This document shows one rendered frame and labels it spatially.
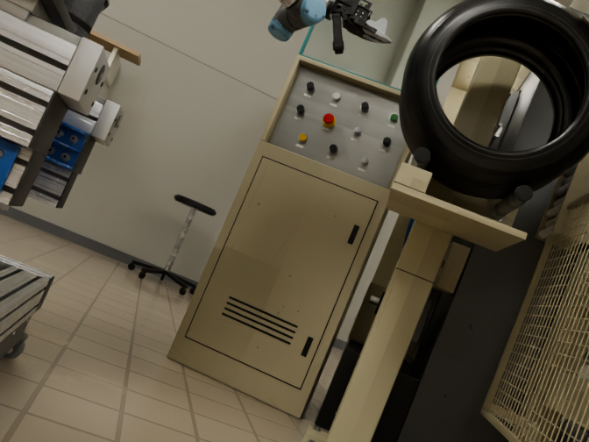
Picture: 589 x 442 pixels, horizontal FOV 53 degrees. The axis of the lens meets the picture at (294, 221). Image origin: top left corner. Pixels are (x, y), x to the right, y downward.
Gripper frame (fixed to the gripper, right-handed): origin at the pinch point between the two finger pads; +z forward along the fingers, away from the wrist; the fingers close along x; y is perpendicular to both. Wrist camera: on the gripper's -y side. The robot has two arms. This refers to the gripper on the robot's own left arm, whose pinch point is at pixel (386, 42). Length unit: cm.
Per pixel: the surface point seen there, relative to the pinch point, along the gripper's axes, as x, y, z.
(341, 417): 24, -105, 43
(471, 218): -11, -37, 45
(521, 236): -11, -35, 58
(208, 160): 321, -37, -144
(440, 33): -11.4, 4.2, 14.0
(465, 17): -11.6, 11.1, 17.9
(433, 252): 26, -45, 43
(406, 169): -11.1, -33.1, 23.9
